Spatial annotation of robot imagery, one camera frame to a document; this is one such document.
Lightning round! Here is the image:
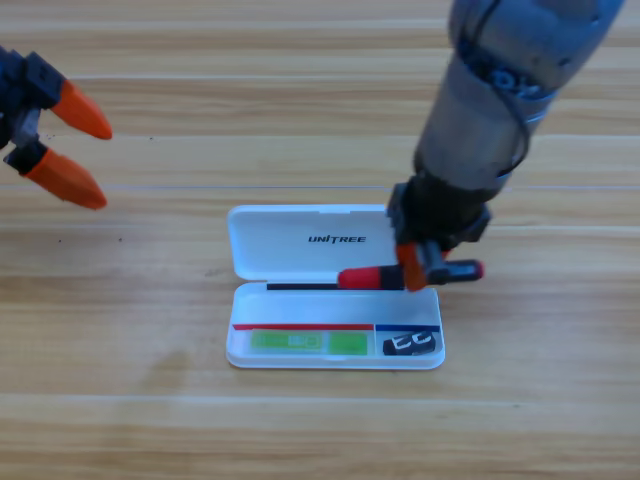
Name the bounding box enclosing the red and black marker pen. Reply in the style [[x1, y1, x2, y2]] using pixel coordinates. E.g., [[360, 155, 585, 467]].
[[337, 259, 485, 290]]

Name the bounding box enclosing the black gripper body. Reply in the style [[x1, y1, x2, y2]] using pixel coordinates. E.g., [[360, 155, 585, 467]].
[[0, 44, 69, 176], [385, 172, 494, 286]]

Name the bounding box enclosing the green and white highlighter pen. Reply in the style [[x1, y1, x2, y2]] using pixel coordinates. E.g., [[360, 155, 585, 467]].
[[248, 328, 370, 356]]

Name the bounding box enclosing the white Unitree pencil case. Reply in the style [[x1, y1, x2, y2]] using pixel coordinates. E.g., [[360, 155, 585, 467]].
[[225, 203, 446, 371]]

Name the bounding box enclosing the black eraser with white print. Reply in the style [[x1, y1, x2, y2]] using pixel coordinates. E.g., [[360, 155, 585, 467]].
[[382, 331, 436, 357]]

